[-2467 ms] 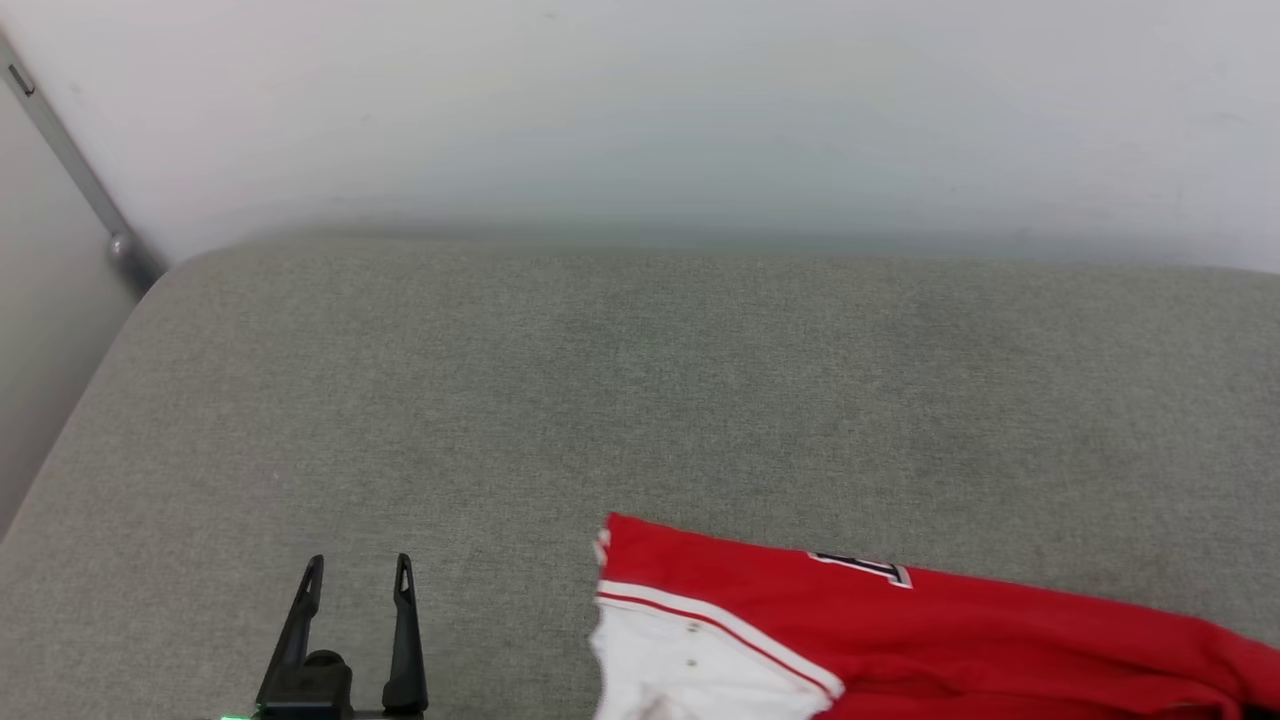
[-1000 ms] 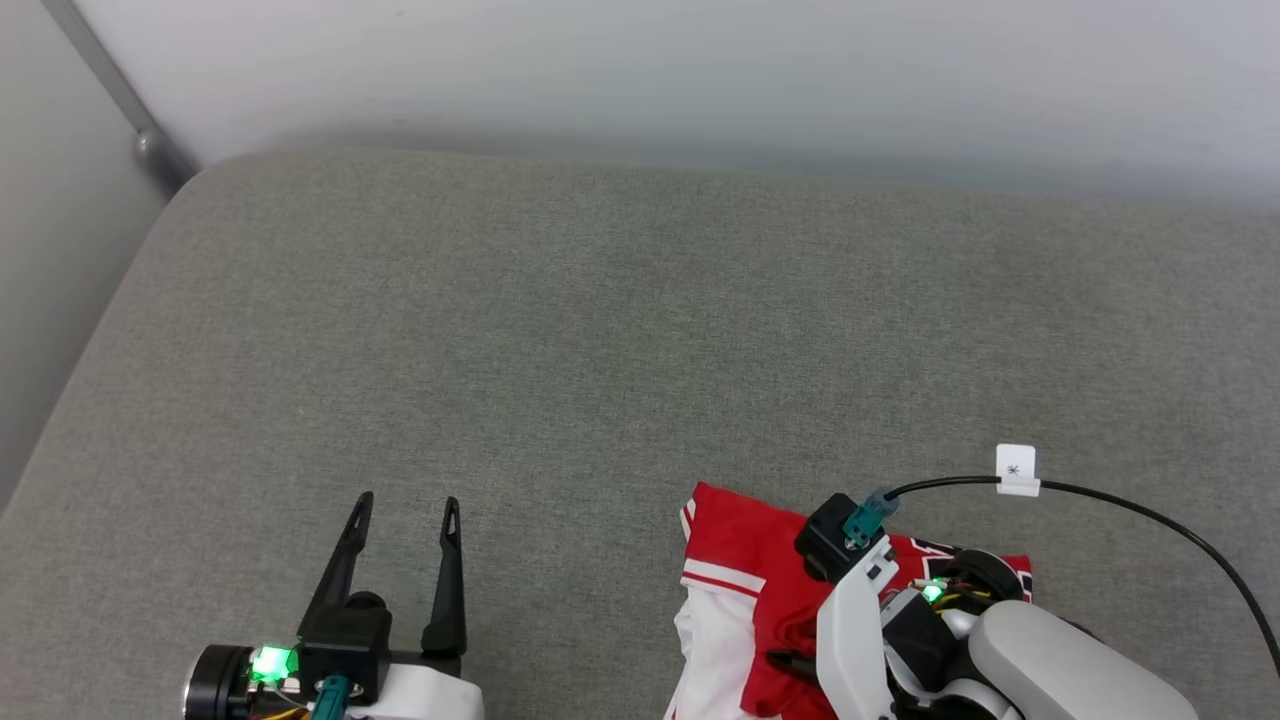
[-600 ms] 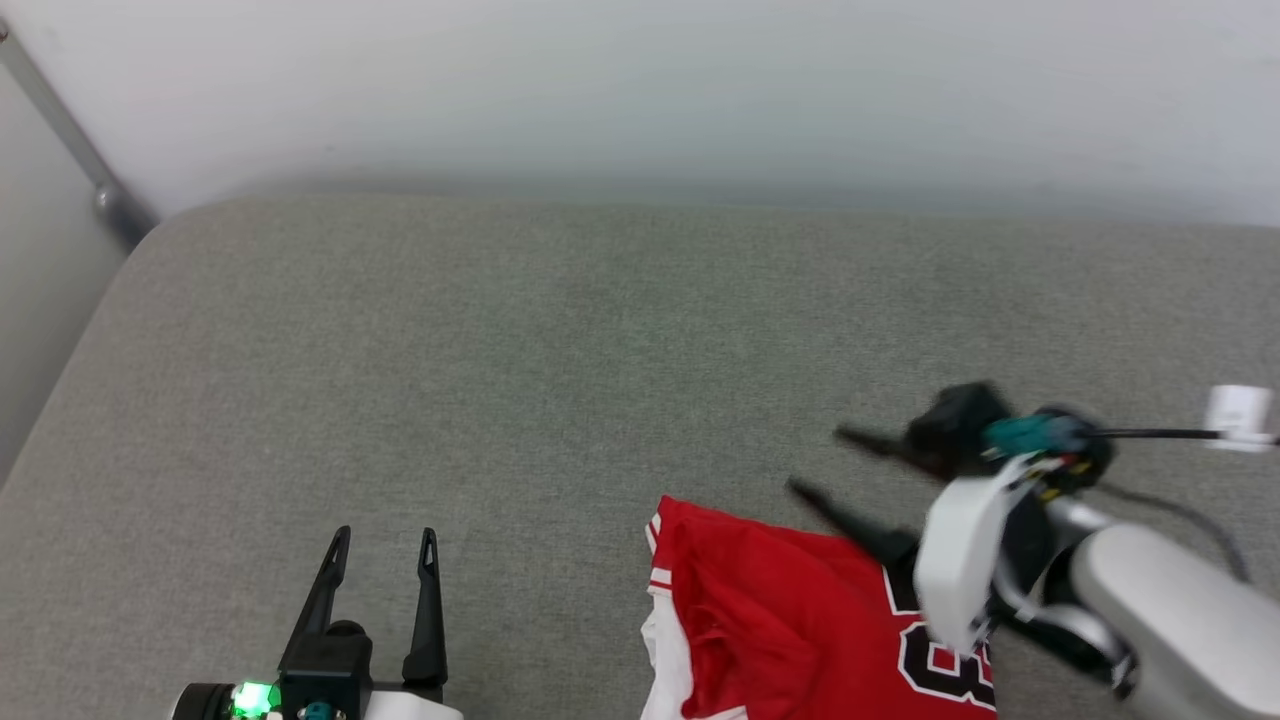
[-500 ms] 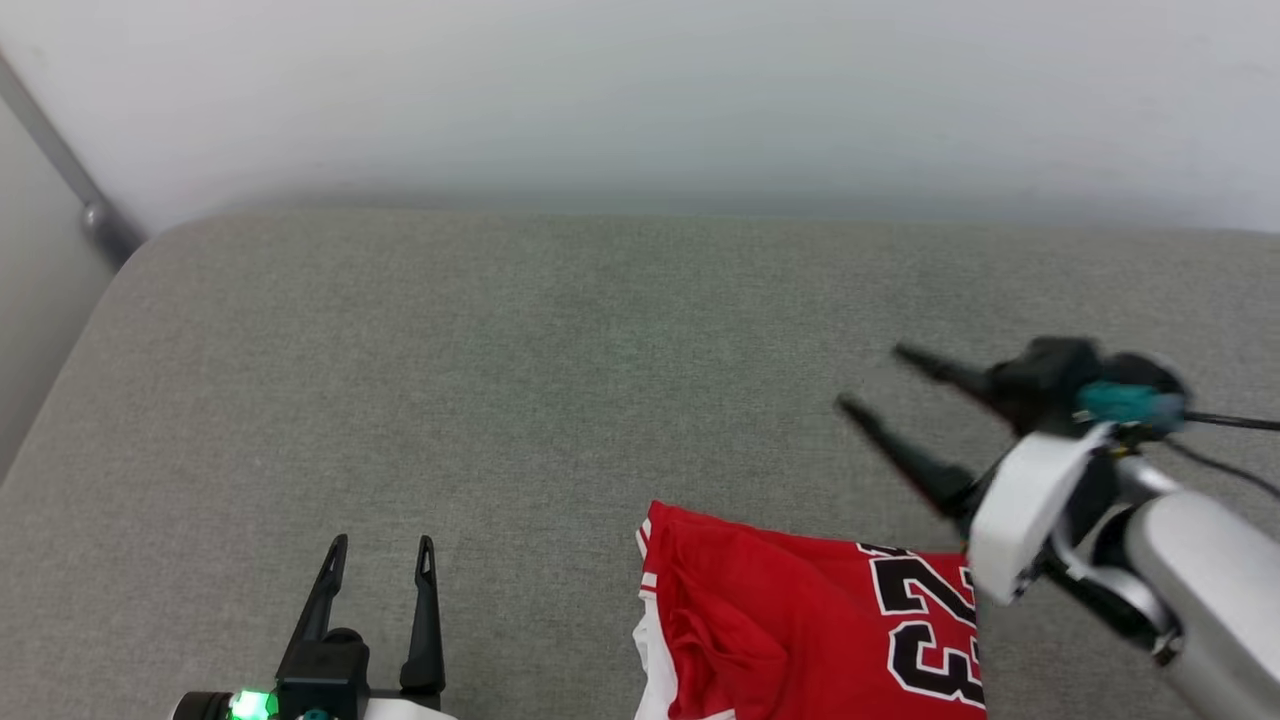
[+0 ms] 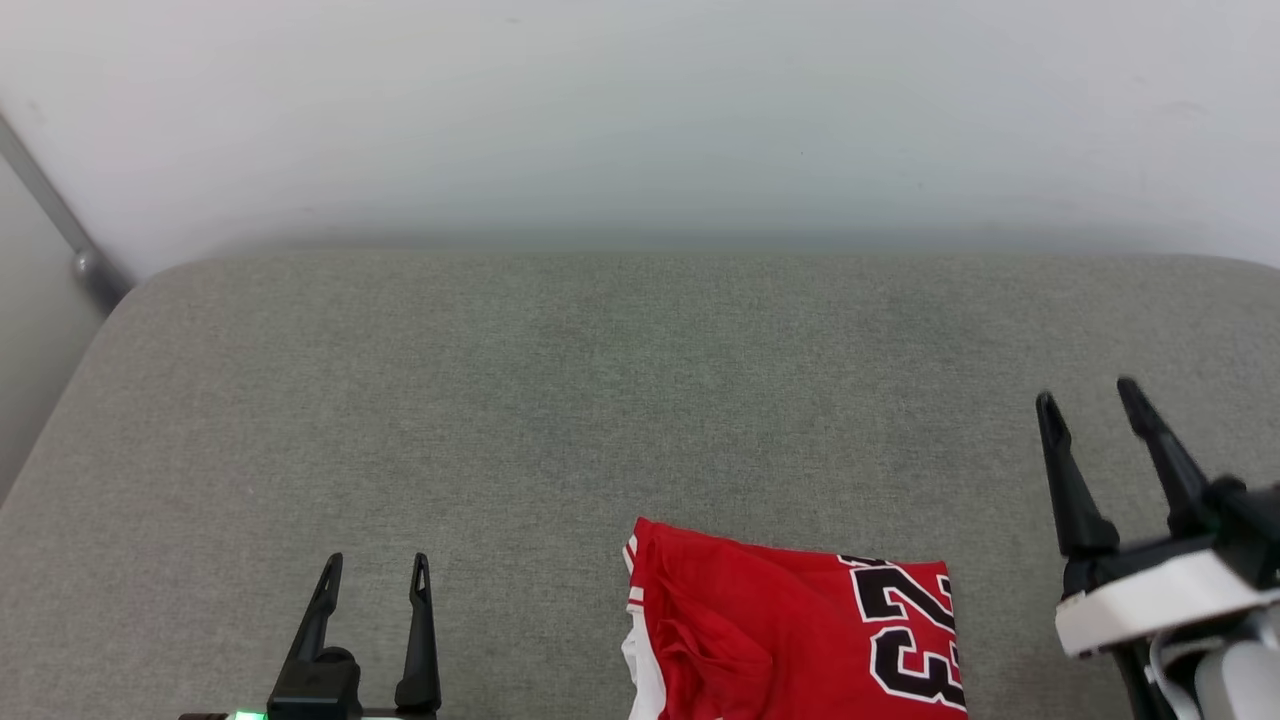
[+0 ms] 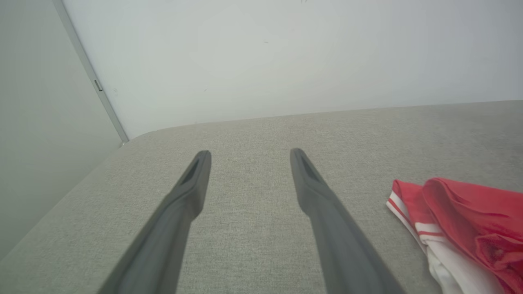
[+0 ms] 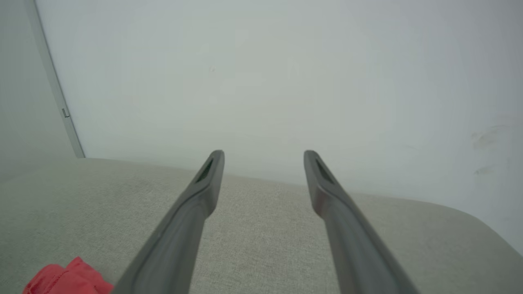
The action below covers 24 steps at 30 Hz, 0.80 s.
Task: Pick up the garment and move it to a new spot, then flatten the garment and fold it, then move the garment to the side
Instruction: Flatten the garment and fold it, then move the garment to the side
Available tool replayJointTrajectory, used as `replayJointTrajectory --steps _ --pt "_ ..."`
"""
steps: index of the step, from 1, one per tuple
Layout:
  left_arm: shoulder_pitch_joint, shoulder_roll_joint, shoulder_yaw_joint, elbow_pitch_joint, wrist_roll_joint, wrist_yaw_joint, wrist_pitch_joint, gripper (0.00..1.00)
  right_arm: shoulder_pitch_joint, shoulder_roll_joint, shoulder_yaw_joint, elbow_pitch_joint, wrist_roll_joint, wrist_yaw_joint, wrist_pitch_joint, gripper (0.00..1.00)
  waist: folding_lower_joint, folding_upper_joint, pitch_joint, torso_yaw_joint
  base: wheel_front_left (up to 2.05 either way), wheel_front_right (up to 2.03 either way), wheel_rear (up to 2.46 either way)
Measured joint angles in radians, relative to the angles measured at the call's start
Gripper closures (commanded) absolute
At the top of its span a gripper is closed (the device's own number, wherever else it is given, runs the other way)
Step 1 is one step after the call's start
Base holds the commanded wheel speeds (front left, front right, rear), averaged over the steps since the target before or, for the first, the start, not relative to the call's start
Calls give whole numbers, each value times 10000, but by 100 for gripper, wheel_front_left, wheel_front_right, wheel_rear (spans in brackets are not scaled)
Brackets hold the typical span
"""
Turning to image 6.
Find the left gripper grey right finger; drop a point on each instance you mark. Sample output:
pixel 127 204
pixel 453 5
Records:
pixel 339 245

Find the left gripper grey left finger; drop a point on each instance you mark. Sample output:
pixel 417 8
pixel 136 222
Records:
pixel 171 237

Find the red and white garment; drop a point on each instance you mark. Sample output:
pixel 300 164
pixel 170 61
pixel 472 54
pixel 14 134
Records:
pixel 470 212

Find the grey fabric sofa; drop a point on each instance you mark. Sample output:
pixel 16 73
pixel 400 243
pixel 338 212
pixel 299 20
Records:
pixel 253 163

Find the grey wall corner trim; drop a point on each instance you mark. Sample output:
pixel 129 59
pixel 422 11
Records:
pixel 77 41

